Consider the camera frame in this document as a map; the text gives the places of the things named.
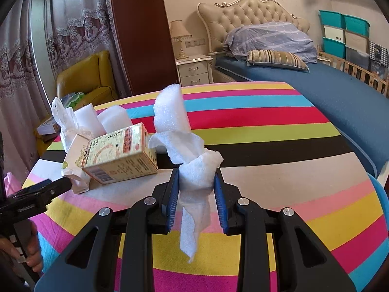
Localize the black patterned bag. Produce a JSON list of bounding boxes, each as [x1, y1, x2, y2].
[[368, 41, 389, 76]]

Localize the cream nightstand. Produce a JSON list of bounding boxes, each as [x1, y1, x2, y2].
[[176, 55, 214, 87]]

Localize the dark wooden wardrobe panel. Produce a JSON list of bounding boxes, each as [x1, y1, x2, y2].
[[109, 0, 178, 96]]

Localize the green plastic bag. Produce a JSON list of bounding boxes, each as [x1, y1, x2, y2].
[[61, 92, 86, 108]]

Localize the striped brown pillow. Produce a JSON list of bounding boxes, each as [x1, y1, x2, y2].
[[246, 49, 310, 73]]

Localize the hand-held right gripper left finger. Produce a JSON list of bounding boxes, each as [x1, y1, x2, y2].
[[35, 167, 180, 292]]

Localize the yellow leather armchair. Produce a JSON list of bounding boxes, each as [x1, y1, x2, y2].
[[56, 50, 119, 110]]

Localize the stack of storage boxes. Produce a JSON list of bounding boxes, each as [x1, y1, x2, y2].
[[318, 10, 371, 66]]

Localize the thick knotted white foam sheet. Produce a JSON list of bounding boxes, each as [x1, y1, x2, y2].
[[148, 83, 224, 264]]

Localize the thin knotted white foam sheet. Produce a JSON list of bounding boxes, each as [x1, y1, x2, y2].
[[51, 97, 80, 153]]

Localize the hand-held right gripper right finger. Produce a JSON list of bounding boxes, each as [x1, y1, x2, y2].
[[213, 169, 357, 292]]

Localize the wooden crib rail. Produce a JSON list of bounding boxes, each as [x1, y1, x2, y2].
[[318, 52, 389, 95]]

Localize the lace patterned curtain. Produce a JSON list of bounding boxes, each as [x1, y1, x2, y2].
[[0, 0, 51, 174], [44, 0, 122, 95]]

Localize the striped round table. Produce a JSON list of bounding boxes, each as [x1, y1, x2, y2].
[[21, 81, 389, 292]]

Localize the white foam block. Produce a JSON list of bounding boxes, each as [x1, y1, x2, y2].
[[99, 106, 134, 133], [74, 103, 105, 136]]

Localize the tan printed carton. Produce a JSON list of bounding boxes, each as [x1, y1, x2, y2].
[[81, 122, 159, 185]]

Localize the crumpled white paper packet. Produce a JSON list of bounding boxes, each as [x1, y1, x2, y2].
[[62, 134, 92, 194]]

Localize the person's left hand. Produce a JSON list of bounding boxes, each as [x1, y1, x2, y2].
[[0, 221, 44, 273]]

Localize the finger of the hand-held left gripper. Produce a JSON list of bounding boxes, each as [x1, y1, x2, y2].
[[38, 177, 73, 204], [14, 179, 53, 200]]

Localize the bed with blue sheet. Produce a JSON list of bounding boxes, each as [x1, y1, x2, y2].
[[214, 53, 389, 178]]

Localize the flat white box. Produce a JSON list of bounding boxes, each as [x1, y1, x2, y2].
[[36, 117, 60, 136]]

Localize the pink plastic bag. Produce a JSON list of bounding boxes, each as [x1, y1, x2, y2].
[[4, 172, 17, 197]]

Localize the beige table lamp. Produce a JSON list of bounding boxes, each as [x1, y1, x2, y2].
[[169, 20, 190, 59]]

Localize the blue grey pillow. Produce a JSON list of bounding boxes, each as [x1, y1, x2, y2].
[[223, 22, 318, 64]]

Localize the tufted beige headboard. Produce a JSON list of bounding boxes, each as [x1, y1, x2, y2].
[[197, 0, 310, 55]]

